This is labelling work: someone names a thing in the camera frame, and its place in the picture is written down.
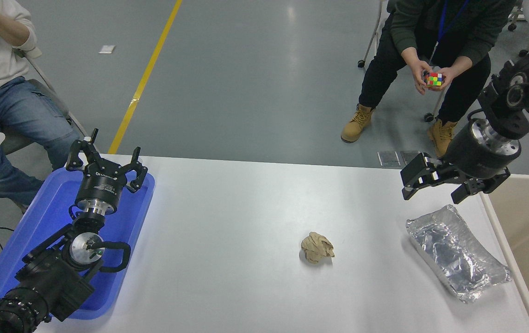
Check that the colourful puzzle cube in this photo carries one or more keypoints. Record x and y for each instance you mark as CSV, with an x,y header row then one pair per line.
x,y
434,79

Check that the blue plastic tray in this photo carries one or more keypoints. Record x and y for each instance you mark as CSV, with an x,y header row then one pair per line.
x,y
46,217

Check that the silver foil tray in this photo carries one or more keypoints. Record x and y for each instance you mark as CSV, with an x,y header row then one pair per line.
x,y
456,252

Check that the grey chair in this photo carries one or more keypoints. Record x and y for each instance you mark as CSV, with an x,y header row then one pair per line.
x,y
53,99

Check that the person's right hand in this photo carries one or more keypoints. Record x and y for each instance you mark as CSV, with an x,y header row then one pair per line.
x,y
419,76

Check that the person's left hand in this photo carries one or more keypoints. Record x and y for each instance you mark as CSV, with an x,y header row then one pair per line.
x,y
451,76

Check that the metal floor plate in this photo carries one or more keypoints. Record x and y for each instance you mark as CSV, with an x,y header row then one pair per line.
x,y
408,156
388,158

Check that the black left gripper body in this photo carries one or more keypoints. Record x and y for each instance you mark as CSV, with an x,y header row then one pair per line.
x,y
100,187

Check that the tan work boot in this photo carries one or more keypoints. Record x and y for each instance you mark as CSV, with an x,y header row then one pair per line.
x,y
357,126
440,136

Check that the crumpled tan paper ball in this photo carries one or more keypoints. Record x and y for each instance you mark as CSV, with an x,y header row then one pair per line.
x,y
316,248

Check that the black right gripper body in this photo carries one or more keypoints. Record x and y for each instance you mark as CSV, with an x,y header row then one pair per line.
x,y
468,155

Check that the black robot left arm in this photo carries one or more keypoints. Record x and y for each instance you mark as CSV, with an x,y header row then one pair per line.
x,y
51,277

